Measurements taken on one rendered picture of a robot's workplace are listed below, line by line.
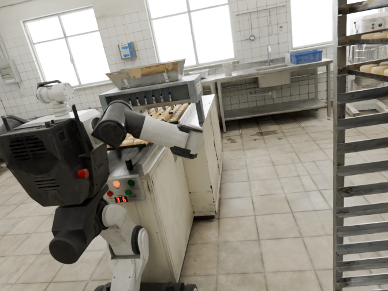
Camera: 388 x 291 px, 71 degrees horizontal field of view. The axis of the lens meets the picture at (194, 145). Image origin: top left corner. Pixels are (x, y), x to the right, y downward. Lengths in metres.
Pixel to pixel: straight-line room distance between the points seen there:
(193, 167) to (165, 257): 0.73
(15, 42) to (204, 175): 4.90
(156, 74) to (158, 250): 1.16
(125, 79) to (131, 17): 3.20
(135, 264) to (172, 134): 0.76
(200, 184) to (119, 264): 0.94
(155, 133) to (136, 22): 4.31
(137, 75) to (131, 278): 1.30
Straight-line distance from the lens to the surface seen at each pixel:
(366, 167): 1.18
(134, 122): 0.95
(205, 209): 2.27
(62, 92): 1.06
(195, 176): 2.13
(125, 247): 1.45
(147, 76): 2.02
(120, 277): 1.49
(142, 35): 5.15
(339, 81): 1.04
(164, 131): 0.96
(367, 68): 0.99
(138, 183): 1.39
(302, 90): 5.19
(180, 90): 2.01
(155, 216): 1.51
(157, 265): 1.73
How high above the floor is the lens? 1.38
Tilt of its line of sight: 20 degrees down
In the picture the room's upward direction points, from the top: 10 degrees counter-clockwise
